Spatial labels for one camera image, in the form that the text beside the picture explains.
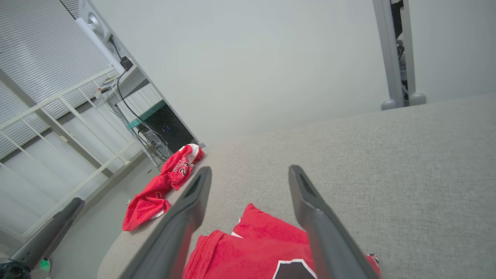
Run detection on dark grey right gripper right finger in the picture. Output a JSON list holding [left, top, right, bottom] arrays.
[[288, 165, 381, 279]]

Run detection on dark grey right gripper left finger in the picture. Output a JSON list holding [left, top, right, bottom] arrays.
[[119, 167, 212, 279]]

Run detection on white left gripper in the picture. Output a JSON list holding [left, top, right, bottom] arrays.
[[0, 198, 85, 279]]

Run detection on red Bulls shorts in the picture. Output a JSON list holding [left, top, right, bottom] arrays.
[[122, 143, 205, 232]]

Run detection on red basketball jersey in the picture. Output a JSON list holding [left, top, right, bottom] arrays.
[[182, 203, 382, 279]]

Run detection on silver computer case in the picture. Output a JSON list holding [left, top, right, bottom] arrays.
[[139, 130, 171, 160]]

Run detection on black computer tower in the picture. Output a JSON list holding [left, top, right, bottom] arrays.
[[145, 104, 196, 153]]

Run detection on green shelf board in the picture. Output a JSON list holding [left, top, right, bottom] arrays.
[[127, 100, 167, 129]]

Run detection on white metal railing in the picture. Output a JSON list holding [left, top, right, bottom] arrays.
[[0, 67, 137, 238]]

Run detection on white desk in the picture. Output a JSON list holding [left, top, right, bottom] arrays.
[[95, 64, 152, 107]]

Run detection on white window blinds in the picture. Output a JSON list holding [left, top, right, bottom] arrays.
[[0, 0, 113, 155]]

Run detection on white cylindrical tube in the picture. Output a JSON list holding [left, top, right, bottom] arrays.
[[76, 17, 125, 74]]

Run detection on grey partition post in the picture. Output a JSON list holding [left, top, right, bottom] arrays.
[[400, 0, 427, 107], [372, 0, 405, 111]]

